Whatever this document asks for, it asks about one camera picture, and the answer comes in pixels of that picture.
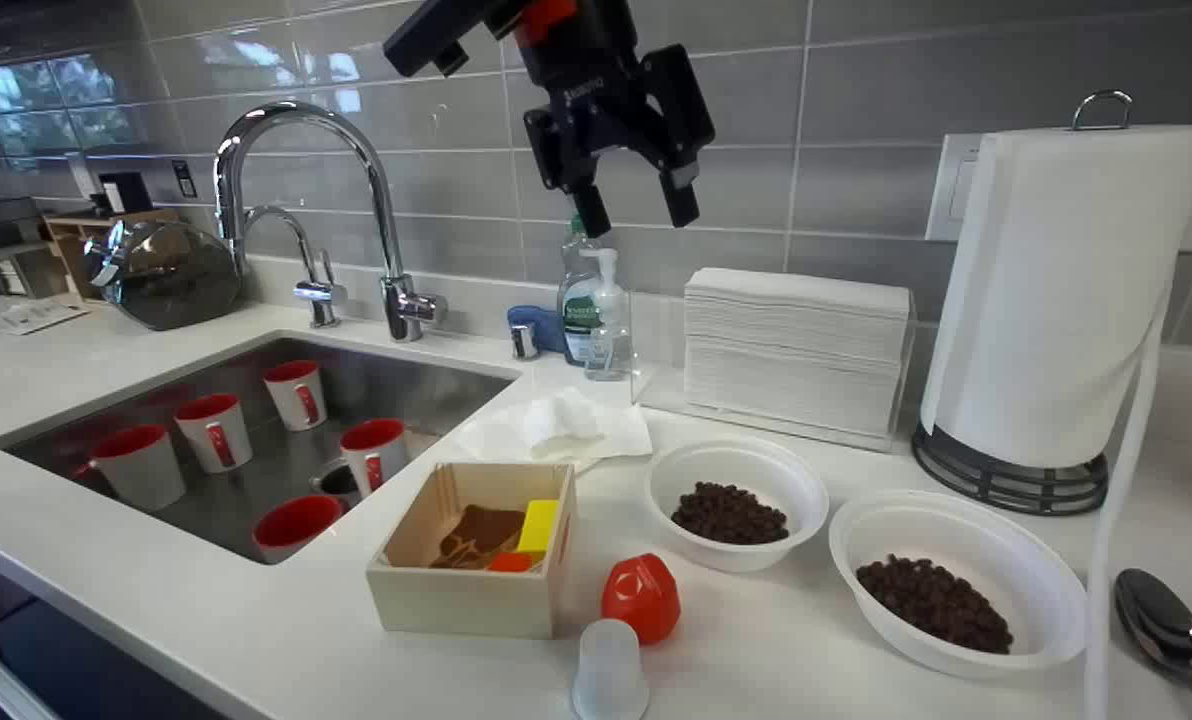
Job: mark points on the white bowl with beans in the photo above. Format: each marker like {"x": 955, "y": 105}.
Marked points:
{"x": 734, "y": 506}
{"x": 955, "y": 584}

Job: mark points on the paper towel roll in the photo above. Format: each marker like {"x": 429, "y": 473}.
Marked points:
{"x": 1061, "y": 265}

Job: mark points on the red orange ball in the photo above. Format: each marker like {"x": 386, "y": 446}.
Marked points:
{"x": 643, "y": 593}

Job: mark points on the white napkin stack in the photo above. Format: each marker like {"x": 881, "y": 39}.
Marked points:
{"x": 809, "y": 353}

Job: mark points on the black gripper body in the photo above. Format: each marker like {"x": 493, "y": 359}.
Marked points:
{"x": 607, "y": 94}

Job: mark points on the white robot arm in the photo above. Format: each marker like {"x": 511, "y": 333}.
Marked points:
{"x": 436, "y": 24}

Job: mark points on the yellow block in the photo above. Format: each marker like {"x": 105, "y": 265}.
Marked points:
{"x": 538, "y": 530}

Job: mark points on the black paper towel holder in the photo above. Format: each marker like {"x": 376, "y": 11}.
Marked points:
{"x": 1009, "y": 484}

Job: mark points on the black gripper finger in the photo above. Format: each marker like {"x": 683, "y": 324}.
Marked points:
{"x": 683, "y": 194}
{"x": 591, "y": 211}

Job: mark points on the red white mug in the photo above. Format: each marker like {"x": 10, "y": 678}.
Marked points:
{"x": 142, "y": 465}
{"x": 296, "y": 394}
{"x": 219, "y": 434}
{"x": 373, "y": 449}
{"x": 293, "y": 524}

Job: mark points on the white folded cloth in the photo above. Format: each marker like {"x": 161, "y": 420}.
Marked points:
{"x": 559, "y": 430}

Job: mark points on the small chrome side tap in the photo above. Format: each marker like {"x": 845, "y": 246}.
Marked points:
{"x": 319, "y": 286}

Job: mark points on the small white cup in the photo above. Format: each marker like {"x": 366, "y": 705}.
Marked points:
{"x": 608, "y": 678}

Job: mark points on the green dish soap bottle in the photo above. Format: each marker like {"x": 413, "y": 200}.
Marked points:
{"x": 576, "y": 300}

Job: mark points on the stainless steel sink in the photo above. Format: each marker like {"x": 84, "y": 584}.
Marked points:
{"x": 225, "y": 506}

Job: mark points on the small red item in box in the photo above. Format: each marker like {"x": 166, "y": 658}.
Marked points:
{"x": 511, "y": 562}

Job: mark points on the chrome kitchen tap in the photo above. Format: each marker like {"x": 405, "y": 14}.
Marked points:
{"x": 405, "y": 309}

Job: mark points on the black spoon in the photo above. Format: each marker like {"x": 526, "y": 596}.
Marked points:
{"x": 1156, "y": 624}

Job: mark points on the clear sanitizer bottle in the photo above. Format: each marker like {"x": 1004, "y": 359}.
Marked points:
{"x": 608, "y": 343}

